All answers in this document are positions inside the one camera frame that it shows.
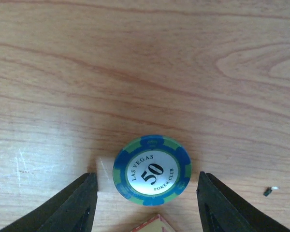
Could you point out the pink playing card deck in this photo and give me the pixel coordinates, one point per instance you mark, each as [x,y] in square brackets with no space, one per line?
[155,224]

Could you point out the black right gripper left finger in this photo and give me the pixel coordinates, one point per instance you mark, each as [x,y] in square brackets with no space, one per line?
[71,210]

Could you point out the blue white poker chip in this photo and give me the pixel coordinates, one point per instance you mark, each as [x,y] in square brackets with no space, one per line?
[152,170]

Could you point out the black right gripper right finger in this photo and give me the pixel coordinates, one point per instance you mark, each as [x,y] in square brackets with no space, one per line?
[223,210]

